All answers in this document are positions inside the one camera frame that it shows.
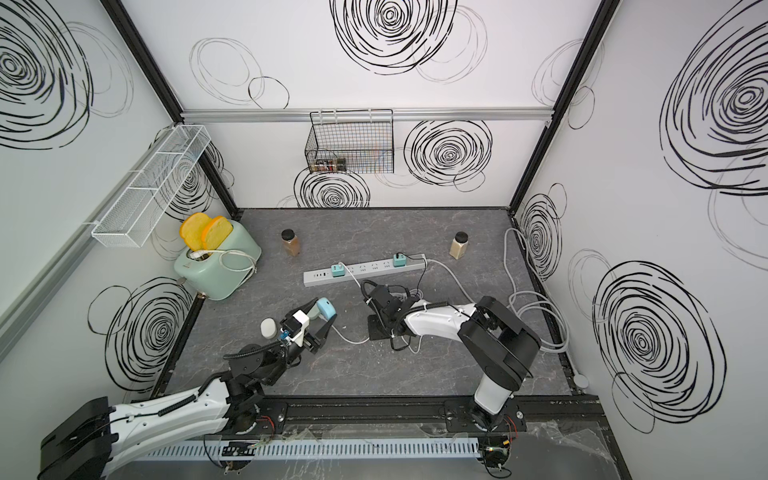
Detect thin black cable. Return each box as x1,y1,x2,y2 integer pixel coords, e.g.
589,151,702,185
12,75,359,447
395,251,430,298

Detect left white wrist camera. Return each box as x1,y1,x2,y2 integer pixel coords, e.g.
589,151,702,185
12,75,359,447
280,309,310,347

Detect blue earbud case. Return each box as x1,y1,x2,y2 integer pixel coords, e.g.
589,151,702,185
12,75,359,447
316,297,337,322

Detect white slotted cable duct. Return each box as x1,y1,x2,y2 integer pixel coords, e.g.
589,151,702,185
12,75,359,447
141,438,481,463

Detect white power strip cord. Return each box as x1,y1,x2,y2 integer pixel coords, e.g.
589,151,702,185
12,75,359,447
425,226,570,355

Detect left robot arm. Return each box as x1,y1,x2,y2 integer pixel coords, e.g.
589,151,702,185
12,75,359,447
38,298,337,479

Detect yellow toast slice right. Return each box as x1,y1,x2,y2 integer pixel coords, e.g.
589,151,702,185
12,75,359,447
201,216,233,250

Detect brown spice jar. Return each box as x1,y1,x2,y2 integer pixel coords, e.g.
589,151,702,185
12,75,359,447
281,229,301,257

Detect black wire basket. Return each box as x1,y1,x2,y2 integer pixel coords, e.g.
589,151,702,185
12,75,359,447
304,109,395,174

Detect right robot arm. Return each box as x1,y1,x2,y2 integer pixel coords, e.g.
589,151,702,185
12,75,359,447
361,280,542,431

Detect yellow toast slice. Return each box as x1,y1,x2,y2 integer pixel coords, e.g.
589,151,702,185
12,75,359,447
179,212,211,251
201,216,233,250

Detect white power strip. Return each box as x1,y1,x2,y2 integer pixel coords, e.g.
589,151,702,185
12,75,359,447
303,255,425,287

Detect beige spice jar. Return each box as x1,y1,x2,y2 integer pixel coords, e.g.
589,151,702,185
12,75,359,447
449,231,469,260

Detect white earbud case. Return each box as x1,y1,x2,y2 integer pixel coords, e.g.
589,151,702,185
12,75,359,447
260,318,277,339

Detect yellow toast slice left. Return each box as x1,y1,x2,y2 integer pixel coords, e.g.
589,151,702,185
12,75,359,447
179,212,211,251

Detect white charging cable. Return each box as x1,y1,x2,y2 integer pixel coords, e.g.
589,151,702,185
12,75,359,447
331,323,371,347

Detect lilac cable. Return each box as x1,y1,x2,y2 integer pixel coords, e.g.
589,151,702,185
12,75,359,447
338,260,424,355

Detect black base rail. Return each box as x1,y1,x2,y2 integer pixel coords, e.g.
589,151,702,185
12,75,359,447
122,392,607,436

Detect white toaster cord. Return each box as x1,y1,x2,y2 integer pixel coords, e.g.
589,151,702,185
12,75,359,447
190,248,260,274

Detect mint green toaster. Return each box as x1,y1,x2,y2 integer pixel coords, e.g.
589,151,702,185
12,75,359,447
173,221,262,301

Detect white wire shelf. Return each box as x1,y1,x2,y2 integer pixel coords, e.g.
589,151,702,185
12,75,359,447
91,124,211,248

